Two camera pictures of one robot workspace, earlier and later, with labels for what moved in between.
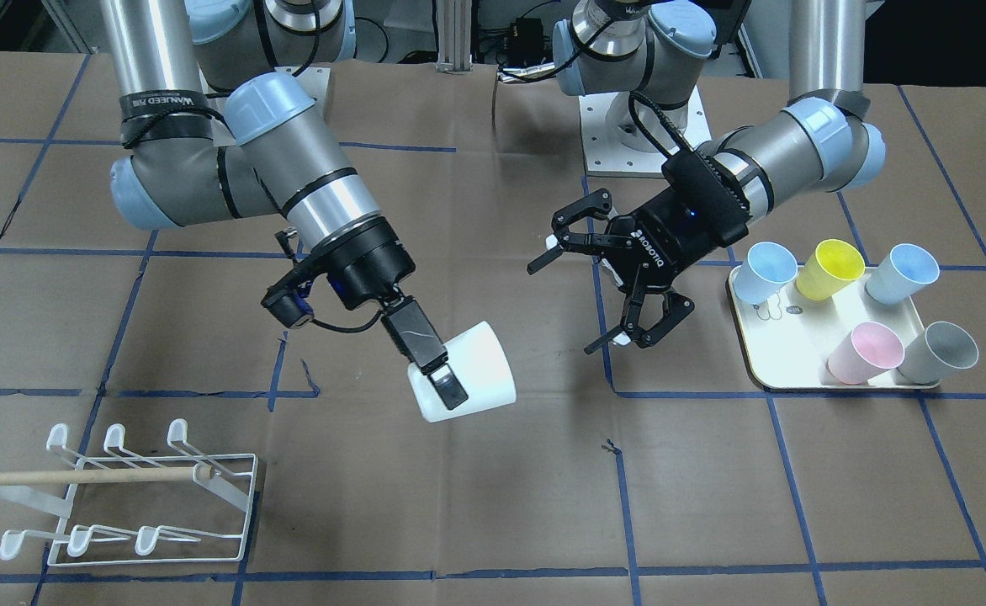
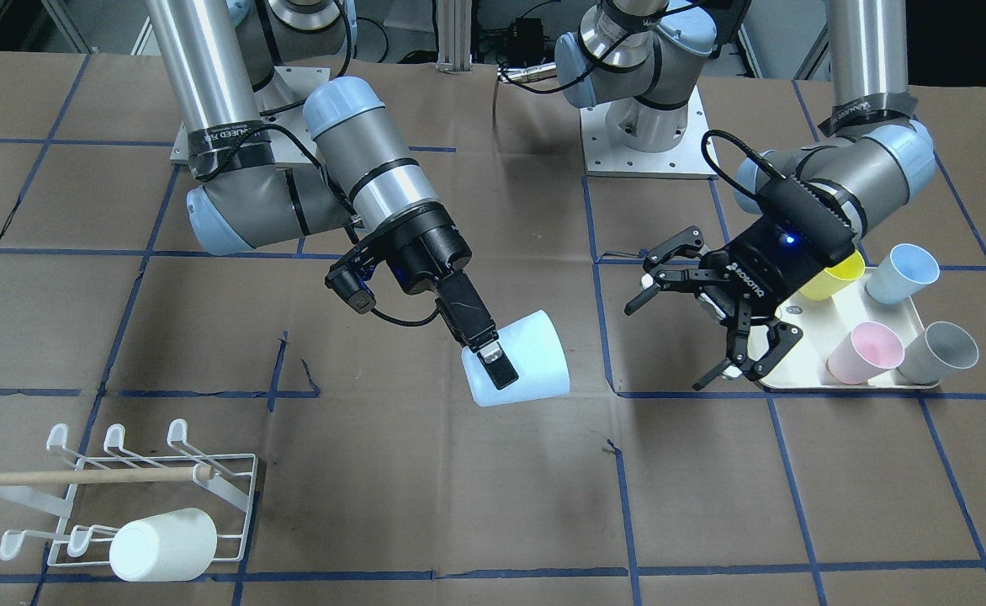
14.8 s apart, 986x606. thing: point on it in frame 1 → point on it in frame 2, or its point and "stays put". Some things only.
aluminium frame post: (454, 36) stays put
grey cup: (942, 348) stays put
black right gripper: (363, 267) → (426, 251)
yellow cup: (832, 265) stays put
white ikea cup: (477, 360) → (174, 545)
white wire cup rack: (189, 506) stays put
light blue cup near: (908, 268) stays put
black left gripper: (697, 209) → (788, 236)
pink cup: (871, 348) stays put
